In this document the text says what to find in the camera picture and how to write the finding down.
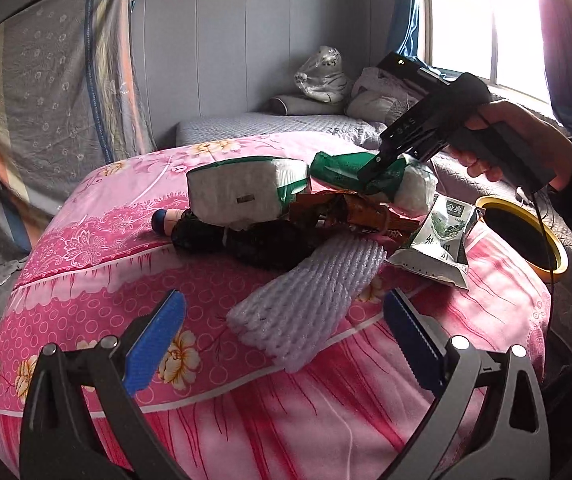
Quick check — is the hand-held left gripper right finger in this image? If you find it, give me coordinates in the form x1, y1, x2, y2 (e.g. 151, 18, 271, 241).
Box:
383, 287, 551, 480

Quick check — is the striped grey cloth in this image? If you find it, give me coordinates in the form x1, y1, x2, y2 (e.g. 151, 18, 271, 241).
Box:
0, 0, 157, 271

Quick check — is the brown snack wrapper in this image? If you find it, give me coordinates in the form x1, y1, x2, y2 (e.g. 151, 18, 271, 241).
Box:
288, 190, 421, 241

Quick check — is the bagged tiger plush toy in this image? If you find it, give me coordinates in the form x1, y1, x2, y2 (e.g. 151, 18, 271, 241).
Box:
293, 46, 353, 105

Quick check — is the pink floral blanket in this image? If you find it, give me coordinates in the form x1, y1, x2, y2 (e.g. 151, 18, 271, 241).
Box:
0, 132, 551, 480

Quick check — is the green white snack packet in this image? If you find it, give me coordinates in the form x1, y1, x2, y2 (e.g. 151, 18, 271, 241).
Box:
385, 194, 481, 291

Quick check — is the person's right hand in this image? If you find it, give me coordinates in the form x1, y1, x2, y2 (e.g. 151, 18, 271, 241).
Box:
447, 99, 572, 192

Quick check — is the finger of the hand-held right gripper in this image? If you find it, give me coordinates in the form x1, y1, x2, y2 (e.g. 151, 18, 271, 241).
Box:
357, 146, 413, 193

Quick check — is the white foam net sleeve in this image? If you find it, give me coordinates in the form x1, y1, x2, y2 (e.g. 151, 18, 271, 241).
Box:
226, 237, 387, 373

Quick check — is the yellow trash bin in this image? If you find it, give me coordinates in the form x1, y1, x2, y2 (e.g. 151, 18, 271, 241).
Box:
476, 196, 570, 286

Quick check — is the blue curtain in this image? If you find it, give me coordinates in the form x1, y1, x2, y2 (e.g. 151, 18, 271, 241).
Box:
386, 0, 424, 56

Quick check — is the window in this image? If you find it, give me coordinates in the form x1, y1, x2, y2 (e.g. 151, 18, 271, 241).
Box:
418, 0, 561, 106

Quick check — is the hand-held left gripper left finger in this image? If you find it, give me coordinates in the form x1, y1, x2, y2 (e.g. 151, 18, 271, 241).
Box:
18, 289, 201, 480

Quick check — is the floral grey cushion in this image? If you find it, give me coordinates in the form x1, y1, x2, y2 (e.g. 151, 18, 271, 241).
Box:
346, 66, 417, 126

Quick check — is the green white tissue pack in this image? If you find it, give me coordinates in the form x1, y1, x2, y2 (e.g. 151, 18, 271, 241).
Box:
310, 151, 439, 213
187, 156, 313, 226

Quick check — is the grey pillow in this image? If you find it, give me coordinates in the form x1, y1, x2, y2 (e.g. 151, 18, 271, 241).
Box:
270, 94, 347, 117

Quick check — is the dark bottle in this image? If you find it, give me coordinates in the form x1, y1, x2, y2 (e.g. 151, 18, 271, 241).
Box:
151, 208, 327, 273

